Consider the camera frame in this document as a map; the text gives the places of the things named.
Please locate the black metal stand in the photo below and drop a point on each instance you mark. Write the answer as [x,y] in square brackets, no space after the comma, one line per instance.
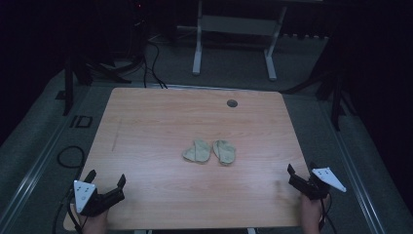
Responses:
[68,91]
[336,104]

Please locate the metal floor rail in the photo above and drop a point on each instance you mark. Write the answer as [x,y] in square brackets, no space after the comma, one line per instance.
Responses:
[357,182]
[30,175]

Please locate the grey table grommet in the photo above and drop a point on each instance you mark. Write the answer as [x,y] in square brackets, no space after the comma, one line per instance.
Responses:
[232,103]

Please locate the person's left hand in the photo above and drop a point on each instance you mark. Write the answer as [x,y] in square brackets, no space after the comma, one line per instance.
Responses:
[96,224]

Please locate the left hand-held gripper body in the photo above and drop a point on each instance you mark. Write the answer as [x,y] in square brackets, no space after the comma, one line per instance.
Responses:
[85,195]

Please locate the dark equipment rack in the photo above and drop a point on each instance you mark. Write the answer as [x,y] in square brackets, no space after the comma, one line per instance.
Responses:
[139,29]

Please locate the person's right hand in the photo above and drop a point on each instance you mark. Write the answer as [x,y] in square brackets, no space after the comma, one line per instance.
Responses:
[311,213]

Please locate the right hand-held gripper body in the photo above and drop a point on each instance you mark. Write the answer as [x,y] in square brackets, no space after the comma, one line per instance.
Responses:
[313,190]

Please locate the white desk frame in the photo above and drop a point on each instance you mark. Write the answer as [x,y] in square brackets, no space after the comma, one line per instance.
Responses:
[238,25]

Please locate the beige sock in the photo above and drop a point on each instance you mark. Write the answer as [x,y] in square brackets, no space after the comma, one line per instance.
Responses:
[224,152]
[198,152]

